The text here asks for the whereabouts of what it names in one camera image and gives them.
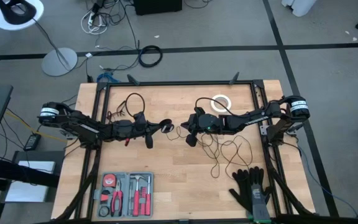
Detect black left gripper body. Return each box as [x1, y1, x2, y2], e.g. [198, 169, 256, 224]
[134, 111, 155, 149]

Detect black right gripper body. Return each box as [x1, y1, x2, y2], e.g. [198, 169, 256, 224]
[186, 106, 220, 147]

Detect black wire cable spool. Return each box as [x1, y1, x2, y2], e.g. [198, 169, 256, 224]
[160, 118, 175, 134]

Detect thin black wire cord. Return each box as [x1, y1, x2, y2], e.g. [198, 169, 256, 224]
[166, 126, 254, 180]

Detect white tape roll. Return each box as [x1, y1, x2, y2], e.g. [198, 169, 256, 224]
[210, 94, 232, 113]

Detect red tape measure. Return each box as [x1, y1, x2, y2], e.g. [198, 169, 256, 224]
[102, 174, 117, 188]

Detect grey tool kit case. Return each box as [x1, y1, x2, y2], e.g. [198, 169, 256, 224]
[93, 172, 155, 220]

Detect black work glove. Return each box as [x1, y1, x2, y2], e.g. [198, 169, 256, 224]
[228, 169, 256, 214]

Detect black glove grey cuff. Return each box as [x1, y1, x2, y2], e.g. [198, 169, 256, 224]
[247, 166, 275, 224]

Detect white floor lamp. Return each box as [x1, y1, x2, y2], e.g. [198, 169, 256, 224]
[0, 0, 78, 77]

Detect black power adapter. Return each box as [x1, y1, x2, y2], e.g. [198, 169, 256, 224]
[23, 133, 42, 152]

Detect black box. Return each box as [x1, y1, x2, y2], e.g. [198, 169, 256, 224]
[134, 0, 183, 16]

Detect white power strip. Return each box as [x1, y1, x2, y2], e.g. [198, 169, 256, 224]
[81, 9, 108, 35]

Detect white flat box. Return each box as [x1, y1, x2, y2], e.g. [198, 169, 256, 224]
[4, 160, 56, 203]

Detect black metal stand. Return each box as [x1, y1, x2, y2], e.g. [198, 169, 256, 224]
[0, 151, 67, 224]

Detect white trash bin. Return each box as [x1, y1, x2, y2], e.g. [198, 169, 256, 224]
[281, 0, 318, 17]

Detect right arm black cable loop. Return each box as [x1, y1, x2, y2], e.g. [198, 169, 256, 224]
[195, 97, 239, 116]

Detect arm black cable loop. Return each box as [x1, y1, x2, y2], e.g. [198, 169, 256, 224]
[125, 92, 146, 118]
[195, 97, 239, 116]

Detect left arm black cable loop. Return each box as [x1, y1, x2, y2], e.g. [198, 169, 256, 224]
[125, 92, 146, 118]

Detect black clamp handle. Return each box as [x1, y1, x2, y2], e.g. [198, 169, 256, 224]
[228, 72, 241, 85]
[126, 73, 140, 86]

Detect blue cable bundle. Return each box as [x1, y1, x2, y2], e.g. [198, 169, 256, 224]
[96, 72, 121, 83]

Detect red-handled pliers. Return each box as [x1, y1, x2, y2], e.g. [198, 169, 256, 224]
[110, 179, 124, 218]

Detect red-handled hammer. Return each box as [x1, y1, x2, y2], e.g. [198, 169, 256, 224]
[129, 174, 145, 217]

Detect long red-handled screwdriver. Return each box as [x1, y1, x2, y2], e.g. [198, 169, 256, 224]
[145, 175, 152, 217]

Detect coiled black floor cable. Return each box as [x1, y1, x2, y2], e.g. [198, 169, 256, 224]
[138, 45, 163, 68]

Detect yellow cable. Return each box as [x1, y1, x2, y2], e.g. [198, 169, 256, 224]
[4, 108, 68, 144]

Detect thin blue floor cable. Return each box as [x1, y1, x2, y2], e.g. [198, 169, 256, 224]
[296, 146, 358, 216]

